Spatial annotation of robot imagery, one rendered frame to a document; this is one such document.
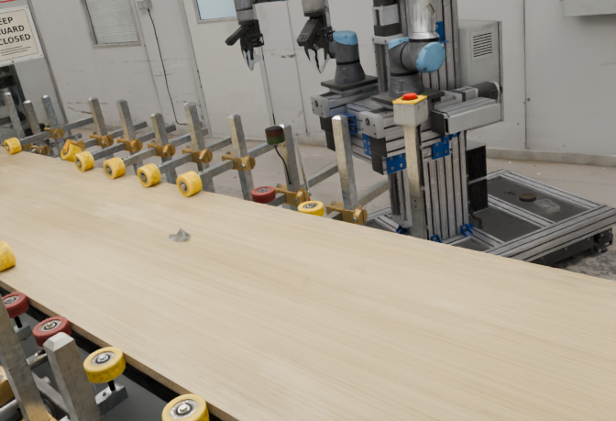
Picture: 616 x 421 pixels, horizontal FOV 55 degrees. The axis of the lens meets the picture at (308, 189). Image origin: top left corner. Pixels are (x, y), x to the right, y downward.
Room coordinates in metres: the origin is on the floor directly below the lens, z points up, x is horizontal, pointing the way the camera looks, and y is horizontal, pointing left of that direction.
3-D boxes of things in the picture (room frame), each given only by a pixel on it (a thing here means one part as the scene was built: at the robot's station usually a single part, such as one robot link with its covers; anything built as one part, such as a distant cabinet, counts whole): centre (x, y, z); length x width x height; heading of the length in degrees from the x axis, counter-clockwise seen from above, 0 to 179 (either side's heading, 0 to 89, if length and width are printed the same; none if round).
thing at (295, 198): (1.95, 0.07, 0.85); 0.14 x 0.06 x 0.05; 46
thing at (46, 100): (3.16, 1.30, 0.91); 0.04 x 0.04 x 0.48; 46
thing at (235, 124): (2.12, 0.23, 0.89); 0.04 x 0.04 x 0.48; 46
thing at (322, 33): (2.10, -0.12, 1.39); 0.09 x 0.08 x 0.12; 149
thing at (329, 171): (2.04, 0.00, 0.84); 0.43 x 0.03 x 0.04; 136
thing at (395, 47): (2.39, -0.47, 1.21); 0.13 x 0.12 x 0.14; 24
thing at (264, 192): (1.89, 0.15, 0.85); 0.08 x 0.08 x 0.11
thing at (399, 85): (2.40, -0.47, 1.09); 0.15 x 0.15 x 0.10
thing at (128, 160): (2.50, 0.60, 0.95); 0.50 x 0.04 x 0.04; 136
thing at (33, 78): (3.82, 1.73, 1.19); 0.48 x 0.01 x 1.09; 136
